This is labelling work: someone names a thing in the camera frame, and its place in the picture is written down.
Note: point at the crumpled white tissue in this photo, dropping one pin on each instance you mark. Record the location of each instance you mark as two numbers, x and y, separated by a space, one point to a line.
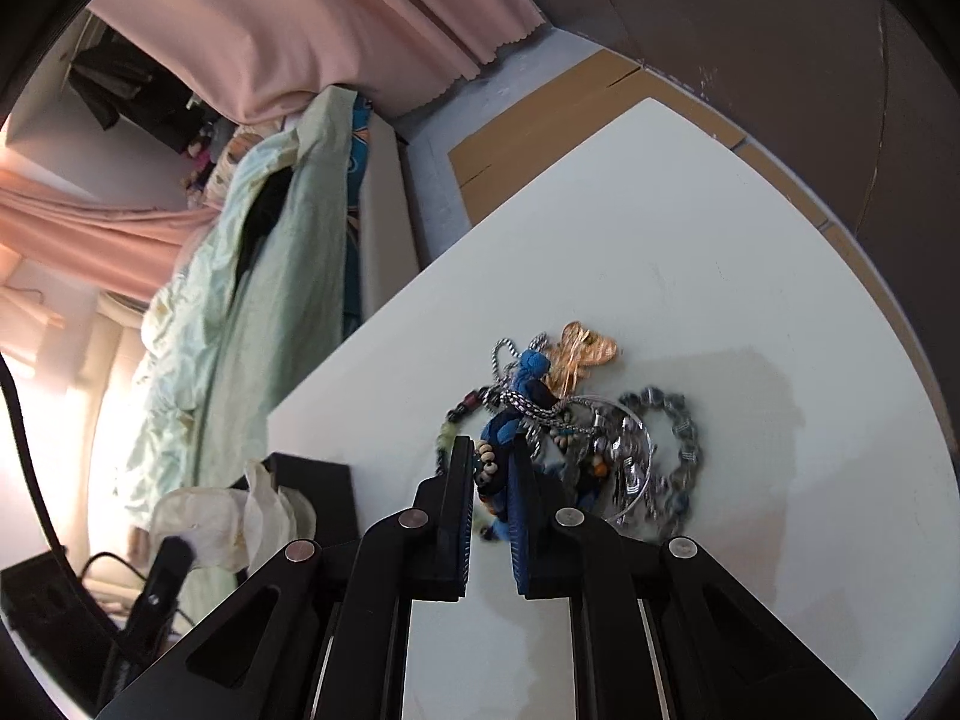
217 517

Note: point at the black jewelry box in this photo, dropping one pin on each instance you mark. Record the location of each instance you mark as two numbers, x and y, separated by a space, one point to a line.
315 487

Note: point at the flat brown cardboard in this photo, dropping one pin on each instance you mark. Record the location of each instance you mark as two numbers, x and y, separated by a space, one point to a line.
562 120

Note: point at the small pink curtain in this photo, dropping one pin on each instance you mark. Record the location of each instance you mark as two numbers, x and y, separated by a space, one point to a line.
75 232

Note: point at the silver bangle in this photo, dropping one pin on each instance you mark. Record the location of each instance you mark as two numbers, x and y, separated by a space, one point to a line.
639 420

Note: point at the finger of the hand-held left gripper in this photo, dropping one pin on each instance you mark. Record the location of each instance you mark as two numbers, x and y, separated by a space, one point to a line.
169 570

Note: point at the large pink curtain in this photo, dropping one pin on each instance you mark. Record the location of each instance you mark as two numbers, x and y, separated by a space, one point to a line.
300 15

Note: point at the floral pillow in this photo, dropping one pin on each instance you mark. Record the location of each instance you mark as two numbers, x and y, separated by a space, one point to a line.
229 157

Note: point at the gold butterfly ornament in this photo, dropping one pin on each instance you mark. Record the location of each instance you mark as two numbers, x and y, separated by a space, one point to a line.
581 349

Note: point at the green plush blanket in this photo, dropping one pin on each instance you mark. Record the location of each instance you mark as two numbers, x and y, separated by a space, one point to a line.
300 255

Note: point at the pile of clothes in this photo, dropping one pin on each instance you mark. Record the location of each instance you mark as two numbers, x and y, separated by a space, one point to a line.
120 82

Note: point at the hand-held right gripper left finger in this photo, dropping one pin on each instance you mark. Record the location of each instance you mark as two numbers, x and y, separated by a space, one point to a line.
461 499

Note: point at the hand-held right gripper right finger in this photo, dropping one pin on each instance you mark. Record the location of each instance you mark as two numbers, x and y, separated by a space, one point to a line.
521 525

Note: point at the pale green duvet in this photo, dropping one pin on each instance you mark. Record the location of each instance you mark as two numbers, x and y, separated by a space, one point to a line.
180 330

